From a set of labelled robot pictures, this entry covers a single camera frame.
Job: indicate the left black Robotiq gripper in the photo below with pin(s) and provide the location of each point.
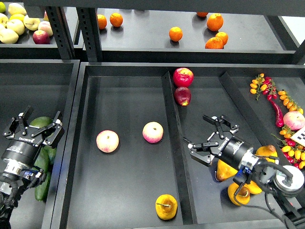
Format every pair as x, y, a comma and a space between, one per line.
26, 141

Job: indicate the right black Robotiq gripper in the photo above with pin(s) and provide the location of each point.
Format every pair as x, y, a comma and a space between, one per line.
230, 149

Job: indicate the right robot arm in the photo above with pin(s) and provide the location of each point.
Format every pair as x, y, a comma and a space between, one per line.
282, 182

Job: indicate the yellow pear behind right arm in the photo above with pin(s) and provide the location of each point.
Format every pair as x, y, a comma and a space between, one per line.
254, 188

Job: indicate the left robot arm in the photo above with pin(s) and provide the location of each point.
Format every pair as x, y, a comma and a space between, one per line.
14, 181

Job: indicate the yellow pear by divider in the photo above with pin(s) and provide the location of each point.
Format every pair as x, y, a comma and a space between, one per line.
269, 150

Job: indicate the pale yellow pear front left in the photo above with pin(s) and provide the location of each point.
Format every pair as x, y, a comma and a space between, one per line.
8, 36

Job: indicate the black left tray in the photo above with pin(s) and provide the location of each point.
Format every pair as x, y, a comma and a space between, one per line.
48, 86

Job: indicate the black tray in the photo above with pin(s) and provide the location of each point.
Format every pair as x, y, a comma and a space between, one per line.
48, 86
118, 190

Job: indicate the dark red apple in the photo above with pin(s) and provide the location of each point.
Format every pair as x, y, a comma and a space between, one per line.
182, 96

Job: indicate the pink apple centre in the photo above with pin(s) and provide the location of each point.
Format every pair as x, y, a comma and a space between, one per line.
152, 132

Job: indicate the pink apple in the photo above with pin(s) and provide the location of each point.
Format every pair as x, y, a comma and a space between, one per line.
152, 132
107, 141

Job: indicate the bright red apple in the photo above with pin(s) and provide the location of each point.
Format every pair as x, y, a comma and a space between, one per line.
183, 77

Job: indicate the red chili pepper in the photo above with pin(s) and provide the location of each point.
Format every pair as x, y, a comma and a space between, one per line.
279, 119

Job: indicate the pink apple left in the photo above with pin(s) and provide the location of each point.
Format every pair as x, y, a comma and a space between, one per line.
107, 141

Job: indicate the cherry tomato bunch top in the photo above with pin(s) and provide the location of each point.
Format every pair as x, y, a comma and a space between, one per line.
263, 85

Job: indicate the cherry tomato bunch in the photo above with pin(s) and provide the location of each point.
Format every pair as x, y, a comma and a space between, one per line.
263, 85
293, 151

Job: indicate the cherry tomato bunch bottom right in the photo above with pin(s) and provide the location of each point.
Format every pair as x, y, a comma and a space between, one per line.
293, 151

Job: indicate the pink apple right tray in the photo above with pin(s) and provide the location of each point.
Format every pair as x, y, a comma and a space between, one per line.
294, 120

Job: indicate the orange cherry tomato vine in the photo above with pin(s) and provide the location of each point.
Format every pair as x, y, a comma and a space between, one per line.
289, 102

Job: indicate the black middle tray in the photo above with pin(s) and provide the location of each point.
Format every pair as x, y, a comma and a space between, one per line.
118, 190

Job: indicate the black white marker card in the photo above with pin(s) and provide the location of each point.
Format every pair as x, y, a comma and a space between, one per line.
299, 136

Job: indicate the red apple on left shelf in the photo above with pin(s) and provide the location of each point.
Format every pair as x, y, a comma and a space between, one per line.
41, 37

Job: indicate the orange on shelf behind front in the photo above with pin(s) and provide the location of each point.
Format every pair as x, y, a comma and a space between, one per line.
223, 36

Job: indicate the pale peach on left shelf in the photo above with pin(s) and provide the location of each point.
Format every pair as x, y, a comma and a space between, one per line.
45, 26

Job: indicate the pale yellow apple with stem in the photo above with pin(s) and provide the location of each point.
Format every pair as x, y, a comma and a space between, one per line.
31, 23

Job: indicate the orange on shelf centre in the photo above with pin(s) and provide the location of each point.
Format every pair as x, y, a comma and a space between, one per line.
175, 34

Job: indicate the large orange on shelf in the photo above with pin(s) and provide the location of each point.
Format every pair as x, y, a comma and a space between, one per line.
215, 22

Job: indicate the orange under top shelf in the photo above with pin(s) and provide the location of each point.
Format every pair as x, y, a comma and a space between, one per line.
202, 14

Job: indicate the orange on shelf left edge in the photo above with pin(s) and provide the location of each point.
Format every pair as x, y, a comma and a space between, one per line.
102, 21

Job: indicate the black shelf upright post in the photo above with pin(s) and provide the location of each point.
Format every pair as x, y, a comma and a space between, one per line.
88, 24

